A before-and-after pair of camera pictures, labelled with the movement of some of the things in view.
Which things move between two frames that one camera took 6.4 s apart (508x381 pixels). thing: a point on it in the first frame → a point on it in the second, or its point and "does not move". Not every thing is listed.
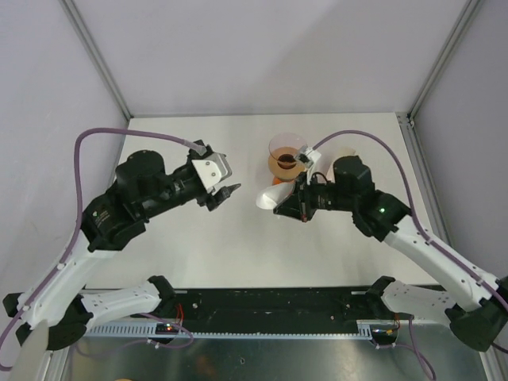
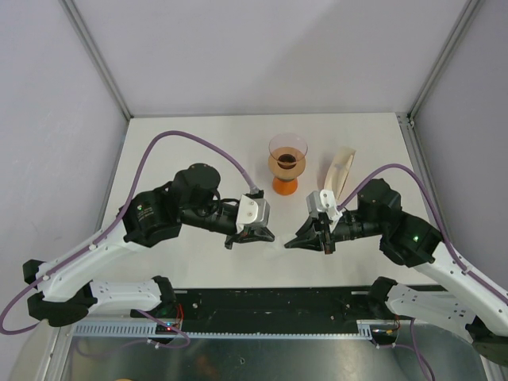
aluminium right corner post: [467, 13] does not move
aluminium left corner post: [83, 32] does not move
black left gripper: [213, 201] → [249, 235]
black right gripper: [292, 207] → [308, 237]
